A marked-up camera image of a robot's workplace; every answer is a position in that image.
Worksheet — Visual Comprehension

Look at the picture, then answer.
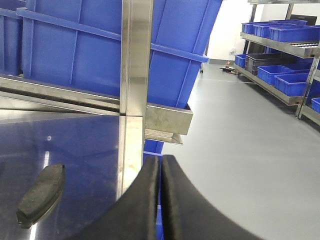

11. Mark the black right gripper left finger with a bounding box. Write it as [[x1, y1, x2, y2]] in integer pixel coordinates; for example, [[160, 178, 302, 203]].
[[72, 156, 160, 240]]

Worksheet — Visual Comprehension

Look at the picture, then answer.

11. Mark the dark brake pad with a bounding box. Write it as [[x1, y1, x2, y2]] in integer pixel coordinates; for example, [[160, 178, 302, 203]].
[[16, 163, 66, 229]]

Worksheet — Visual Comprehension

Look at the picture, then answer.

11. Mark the stainless steel rack frame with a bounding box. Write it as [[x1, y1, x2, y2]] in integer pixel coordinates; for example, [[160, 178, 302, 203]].
[[0, 0, 193, 197]]

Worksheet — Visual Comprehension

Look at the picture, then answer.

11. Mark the large blue plastic bin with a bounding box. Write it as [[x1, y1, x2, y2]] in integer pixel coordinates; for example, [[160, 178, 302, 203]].
[[16, 0, 222, 108]]

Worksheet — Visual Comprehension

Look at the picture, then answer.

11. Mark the black crate on shelf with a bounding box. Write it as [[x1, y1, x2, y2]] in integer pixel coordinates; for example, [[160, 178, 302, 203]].
[[244, 52, 296, 76]]

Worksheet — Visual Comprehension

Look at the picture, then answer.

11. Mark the background steel shelf rack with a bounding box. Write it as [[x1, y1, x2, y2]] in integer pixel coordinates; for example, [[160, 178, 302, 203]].
[[234, 0, 320, 124]]

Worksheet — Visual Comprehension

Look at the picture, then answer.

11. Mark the blue crate on shelf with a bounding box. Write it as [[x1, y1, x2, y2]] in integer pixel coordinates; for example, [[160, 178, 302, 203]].
[[269, 25, 320, 43]]

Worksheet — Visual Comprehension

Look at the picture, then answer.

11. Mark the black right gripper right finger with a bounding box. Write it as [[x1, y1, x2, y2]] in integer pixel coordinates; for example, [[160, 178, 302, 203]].
[[161, 155, 259, 240]]

